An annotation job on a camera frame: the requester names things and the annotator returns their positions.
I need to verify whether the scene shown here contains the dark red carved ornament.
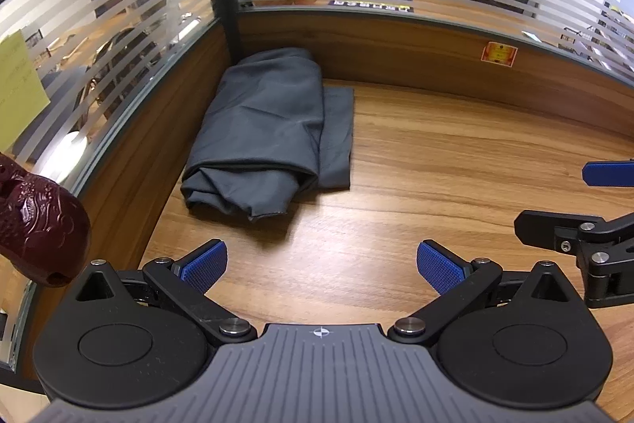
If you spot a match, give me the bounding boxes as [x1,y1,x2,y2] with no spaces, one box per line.
[0,154,91,288]

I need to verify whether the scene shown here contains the yellow paper note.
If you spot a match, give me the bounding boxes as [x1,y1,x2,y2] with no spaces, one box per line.
[0,29,51,151]

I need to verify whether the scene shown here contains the grey pants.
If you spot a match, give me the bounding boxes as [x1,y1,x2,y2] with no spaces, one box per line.
[181,48,355,223]

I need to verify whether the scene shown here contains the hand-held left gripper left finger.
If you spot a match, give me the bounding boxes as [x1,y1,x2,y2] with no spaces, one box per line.
[74,239,258,345]

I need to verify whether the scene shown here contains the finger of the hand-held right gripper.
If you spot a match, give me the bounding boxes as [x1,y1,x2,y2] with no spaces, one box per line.
[582,160,634,189]
[515,210,634,310]

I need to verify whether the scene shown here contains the red and yellow sticker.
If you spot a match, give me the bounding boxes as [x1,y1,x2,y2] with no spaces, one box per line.
[482,41,519,69]

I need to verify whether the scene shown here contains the blue sign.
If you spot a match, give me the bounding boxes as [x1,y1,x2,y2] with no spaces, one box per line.
[328,0,415,14]

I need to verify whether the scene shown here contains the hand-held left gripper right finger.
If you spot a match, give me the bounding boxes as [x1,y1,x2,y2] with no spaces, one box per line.
[388,240,575,347]

